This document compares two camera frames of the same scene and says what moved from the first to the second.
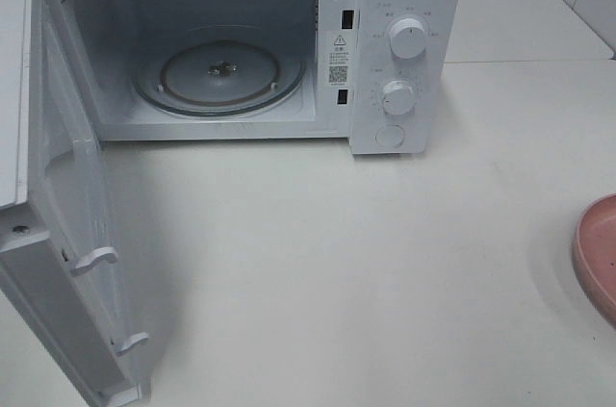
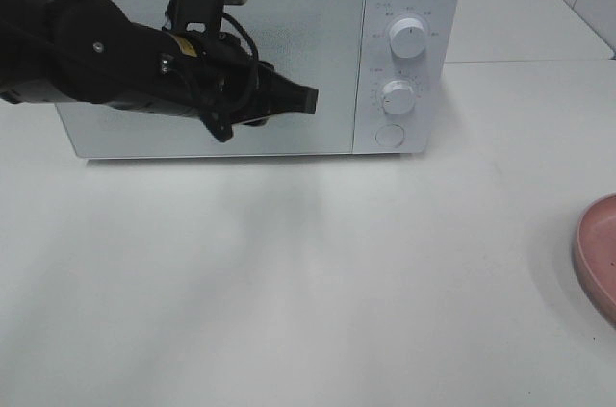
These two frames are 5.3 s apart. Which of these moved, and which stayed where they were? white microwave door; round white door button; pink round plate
Moved: white microwave door
Stayed: pink round plate; round white door button
